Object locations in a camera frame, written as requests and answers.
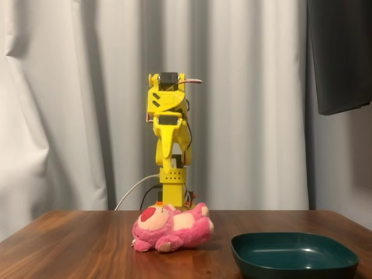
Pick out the yellow gripper black servo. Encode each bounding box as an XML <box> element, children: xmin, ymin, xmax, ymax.
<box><xmin>152</xmin><ymin>112</ymin><xmax>194</xmax><ymax>176</ymax></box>

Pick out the pink strawberry bear plush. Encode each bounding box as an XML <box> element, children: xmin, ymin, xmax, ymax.
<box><xmin>131</xmin><ymin>202</ymin><xmax>216</xmax><ymax>253</ymax></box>

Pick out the light grey curtain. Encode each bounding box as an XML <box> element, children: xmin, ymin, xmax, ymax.
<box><xmin>0</xmin><ymin>0</ymin><xmax>372</xmax><ymax>242</ymax></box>

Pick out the dark teal square plate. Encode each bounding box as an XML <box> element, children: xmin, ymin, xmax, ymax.
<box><xmin>230</xmin><ymin>231</ymin><xmax>360</xmax><ymax>279</ymax></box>

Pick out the black monitor corner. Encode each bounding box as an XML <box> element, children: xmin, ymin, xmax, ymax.
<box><xmin>306</xmin><ymin>0</ymin><xmax>372</xmax><ymax>116</ymax></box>

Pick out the black base cable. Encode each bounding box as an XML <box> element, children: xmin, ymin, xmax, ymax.
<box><xmin>139</xmin><ymin>185</ymin><xmax>162</xmax><ymax>210</ymax></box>

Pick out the white power cable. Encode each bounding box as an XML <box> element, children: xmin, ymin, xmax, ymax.
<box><xmin>114</xmin><ymin>173</ymin><xmax>161</xmax><ymax>212</ymax></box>

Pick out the red white servo cable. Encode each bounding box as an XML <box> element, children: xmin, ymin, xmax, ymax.
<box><xmin>176</xmin><ymin>77</ymin><xmax>203</xmax><ymax>87</ymax></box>

